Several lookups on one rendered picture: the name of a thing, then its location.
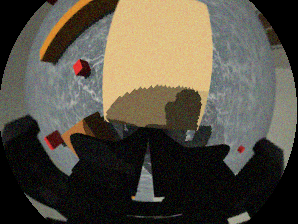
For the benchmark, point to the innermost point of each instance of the red square block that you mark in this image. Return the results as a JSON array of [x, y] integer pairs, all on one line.
[[241, 149], [81, 67], [54, 140]]

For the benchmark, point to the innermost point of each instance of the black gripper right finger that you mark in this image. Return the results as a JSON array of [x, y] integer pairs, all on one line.
[[168, 158]]

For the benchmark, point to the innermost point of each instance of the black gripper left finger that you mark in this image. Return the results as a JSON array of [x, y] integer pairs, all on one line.
[[126, 155]]

